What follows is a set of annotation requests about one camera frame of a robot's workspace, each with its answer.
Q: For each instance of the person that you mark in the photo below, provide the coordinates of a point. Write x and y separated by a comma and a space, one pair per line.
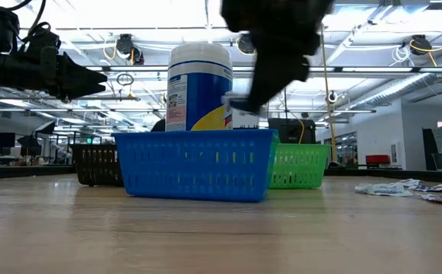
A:
159, 126

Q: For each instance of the blue plastic basket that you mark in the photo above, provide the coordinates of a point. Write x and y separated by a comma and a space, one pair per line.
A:
194, 167

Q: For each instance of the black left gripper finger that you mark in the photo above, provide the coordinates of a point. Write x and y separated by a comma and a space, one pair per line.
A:
76, 74
80, 92

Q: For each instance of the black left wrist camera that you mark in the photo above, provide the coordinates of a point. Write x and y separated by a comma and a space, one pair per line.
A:
45, 40

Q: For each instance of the blue yellow wipes canister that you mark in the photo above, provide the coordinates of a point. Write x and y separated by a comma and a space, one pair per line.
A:
198, 87

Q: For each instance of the black studio lamp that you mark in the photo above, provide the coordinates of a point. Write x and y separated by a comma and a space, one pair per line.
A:
29, 144

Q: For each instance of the red cabinet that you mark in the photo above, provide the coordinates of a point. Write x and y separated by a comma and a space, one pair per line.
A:
377, 160

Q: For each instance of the dark partition panel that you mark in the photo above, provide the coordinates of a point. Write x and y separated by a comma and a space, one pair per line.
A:
430, 149

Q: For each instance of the green plastic basket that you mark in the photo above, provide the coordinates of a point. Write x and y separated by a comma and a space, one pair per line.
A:
300, 167

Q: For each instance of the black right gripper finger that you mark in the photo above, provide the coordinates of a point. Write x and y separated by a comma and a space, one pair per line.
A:
279, 89
258, 93

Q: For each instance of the black softbox lamp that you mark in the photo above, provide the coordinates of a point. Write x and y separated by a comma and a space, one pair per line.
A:
45, 126

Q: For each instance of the black plastic basket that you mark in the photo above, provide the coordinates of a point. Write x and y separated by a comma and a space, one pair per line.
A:
97, 165

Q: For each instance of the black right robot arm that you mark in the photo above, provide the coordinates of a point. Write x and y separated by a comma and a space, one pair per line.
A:
277, 13

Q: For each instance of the black monitor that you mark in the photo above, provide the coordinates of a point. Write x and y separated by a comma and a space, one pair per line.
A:
0, 139

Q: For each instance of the black computer tower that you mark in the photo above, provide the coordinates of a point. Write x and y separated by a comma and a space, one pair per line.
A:
285, 131

